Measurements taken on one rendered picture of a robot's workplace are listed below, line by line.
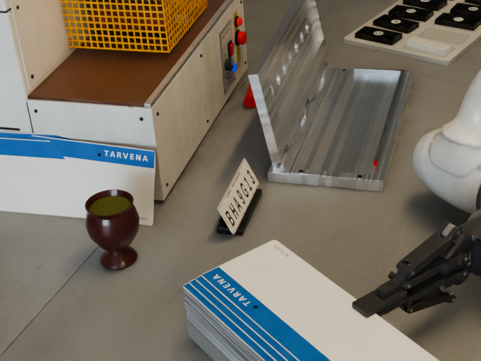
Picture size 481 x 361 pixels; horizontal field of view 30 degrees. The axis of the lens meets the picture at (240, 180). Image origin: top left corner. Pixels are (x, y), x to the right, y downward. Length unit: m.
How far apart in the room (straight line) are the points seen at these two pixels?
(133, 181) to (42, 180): 0.17
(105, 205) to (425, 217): 0.52
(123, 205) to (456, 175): 0.51
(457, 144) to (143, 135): 0.51
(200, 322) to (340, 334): 0.21
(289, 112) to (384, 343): 0.64
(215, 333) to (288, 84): 0.64
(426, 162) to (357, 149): 0.24
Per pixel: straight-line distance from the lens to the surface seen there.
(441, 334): 1.30
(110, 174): 1.55
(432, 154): 1.44
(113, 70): 1.63
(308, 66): 1.82
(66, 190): 1.59
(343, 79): 1.92
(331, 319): 1.17
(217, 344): 1.23
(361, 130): 1.73
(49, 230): 1.57
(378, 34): 2.14
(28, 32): 1.58
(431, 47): 2.07
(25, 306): 1.41
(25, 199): 1.63
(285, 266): 1.26
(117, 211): 1.40
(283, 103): 1.66
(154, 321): 1.34
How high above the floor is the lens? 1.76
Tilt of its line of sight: 32 degrees down
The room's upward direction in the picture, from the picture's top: 5 degrees counter-clockwise
